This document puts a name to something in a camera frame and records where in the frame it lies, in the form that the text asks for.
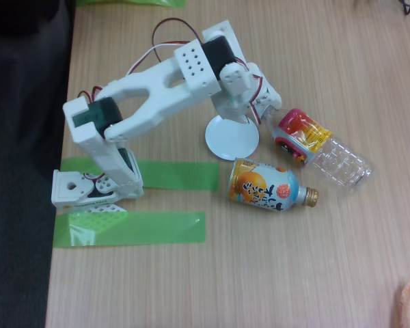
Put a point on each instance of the orange juice bottle can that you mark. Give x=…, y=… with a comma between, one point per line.
x=259, y=184

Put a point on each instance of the clear plastic bottle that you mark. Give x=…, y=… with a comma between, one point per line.
x=338, y=160

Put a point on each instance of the white round plate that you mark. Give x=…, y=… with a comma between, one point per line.
x=232, y=143

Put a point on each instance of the short green tape strip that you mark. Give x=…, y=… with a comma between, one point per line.
x=181, y=176

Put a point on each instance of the green plastic sheet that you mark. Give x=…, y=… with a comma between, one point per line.
x=140, y=2

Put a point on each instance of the long green tape strip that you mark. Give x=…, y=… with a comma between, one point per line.
x=150, y=228

